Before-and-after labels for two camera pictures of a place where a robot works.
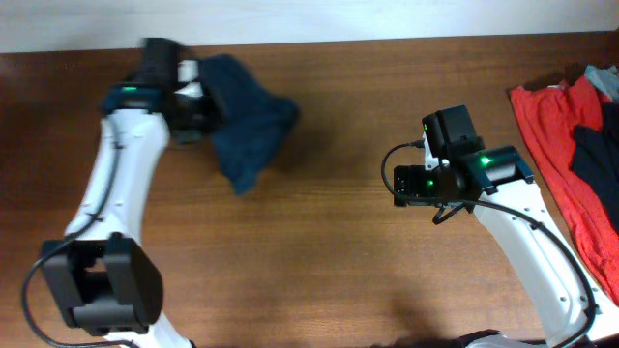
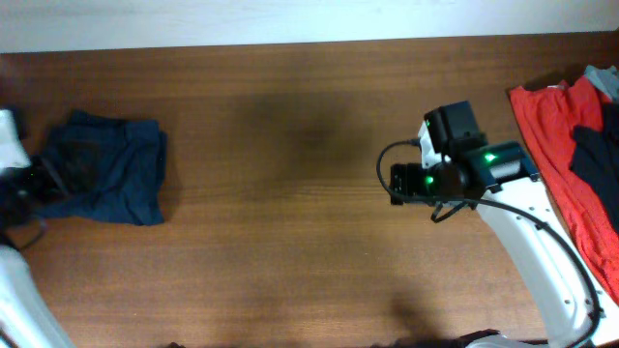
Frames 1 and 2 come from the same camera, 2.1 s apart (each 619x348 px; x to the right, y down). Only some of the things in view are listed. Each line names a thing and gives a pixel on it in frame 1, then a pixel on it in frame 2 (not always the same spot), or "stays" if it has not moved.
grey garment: [606, 78] stays
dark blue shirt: [254, 123] -> [111, 169]
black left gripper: [218, 118] -> [57, 190]
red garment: [547, 116] stays
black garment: [595, 159] stays
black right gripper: [410, 178] stays
